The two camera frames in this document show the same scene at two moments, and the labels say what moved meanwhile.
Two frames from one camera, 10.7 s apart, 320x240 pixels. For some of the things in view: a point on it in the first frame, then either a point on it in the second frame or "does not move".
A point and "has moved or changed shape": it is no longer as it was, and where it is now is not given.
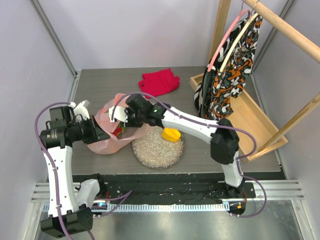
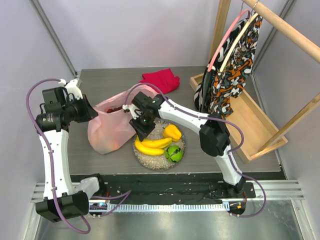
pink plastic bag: x=119 y=135 has moved or changed shape
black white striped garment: x=201 y=95 does not move
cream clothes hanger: x=239 y=36 does not move
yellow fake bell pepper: x=171 y=134 does not move
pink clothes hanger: x=218 y=50 does not move
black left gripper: x=97 y=133 → x=89 y=112
